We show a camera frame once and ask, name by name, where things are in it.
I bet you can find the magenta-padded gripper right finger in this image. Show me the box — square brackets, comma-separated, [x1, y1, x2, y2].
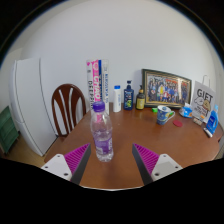
[131, 143, 184, 186]

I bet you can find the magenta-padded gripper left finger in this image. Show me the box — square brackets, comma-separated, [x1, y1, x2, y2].
[40, 143, 92, 186]

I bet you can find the clear purple-capped water bottle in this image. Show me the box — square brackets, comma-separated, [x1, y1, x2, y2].
[89, 101, 115, 163]

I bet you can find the flat round red coaster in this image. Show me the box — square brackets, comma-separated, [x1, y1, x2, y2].
[172, 119, 184, 128]

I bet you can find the blue yellow printed mug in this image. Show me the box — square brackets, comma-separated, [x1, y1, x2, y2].
[156, 105, 176, 126]

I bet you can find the dark wooden chair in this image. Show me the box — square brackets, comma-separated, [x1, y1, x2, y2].
[51, 83, 88, 138]

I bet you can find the dark bottle with yellow label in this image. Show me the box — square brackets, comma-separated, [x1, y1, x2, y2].
[135, 85, 146, 111]

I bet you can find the small tan snack packet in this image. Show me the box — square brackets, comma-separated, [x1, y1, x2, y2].
[192, 117, 204, 127]

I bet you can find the dark blue pump bottle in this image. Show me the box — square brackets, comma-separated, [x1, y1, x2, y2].
[123, 80, 135, 111]

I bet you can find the white bottle with blue cap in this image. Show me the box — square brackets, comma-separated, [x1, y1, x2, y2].
[112, 84, 122, 113]

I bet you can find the white refrigerator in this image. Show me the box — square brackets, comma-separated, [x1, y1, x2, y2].
[9, 57, 58, 157]

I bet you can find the framed group photo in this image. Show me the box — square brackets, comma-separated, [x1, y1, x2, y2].
[141, 68, 193, 109]

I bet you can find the blue detergent bottle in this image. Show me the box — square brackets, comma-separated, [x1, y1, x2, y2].
[205, 104, 220, 135]

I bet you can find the green cabinet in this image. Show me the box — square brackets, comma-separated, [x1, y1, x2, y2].
[0, 105, 20, 155]

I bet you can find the white printed paper gift bag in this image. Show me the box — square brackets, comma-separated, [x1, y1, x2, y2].
[191, 74, 217, 124]

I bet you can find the tall pink white box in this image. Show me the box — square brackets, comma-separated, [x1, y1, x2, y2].
[85, 59, 103, 114]

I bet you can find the tall green white box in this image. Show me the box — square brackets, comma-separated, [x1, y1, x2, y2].
[100, 59, 111, 116]

